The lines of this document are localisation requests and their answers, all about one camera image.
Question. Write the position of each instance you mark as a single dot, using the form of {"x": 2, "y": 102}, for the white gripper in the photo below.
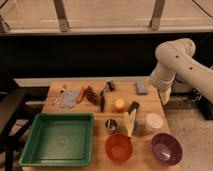
{"x": 163, "y": 86}

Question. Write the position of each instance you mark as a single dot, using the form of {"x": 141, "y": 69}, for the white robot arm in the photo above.
{"x": 176, "y": 58}

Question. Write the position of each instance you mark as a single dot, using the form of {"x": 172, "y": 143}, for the small metal cup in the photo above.
{"x": 110, "y": 126}

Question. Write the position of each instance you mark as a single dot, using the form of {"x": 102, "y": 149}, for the blue sponge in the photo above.
{"x": 141, "y": 88}

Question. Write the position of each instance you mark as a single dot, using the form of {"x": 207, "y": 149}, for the orange round fruit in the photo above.
{"x": 119, "y": 105}

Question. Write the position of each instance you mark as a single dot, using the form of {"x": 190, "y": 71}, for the purple plastic bowl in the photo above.
{"x": 166, "y": 149}

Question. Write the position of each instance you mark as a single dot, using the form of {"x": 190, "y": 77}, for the orange plastic bowl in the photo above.
{"x": 118, "y": 148}

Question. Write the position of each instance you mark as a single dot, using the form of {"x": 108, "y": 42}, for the orange carrot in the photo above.
{"x": 81, "y": 95}

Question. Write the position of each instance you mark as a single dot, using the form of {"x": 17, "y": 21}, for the blue grey cloth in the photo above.
{"x": 69, "y": 98}

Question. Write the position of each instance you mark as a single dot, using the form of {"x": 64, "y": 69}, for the green plastic tray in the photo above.
{"x": 59, "y": 140}

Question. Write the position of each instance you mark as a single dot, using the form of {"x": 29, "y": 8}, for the dark side chair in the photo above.
{"x": 16, "y": 116}

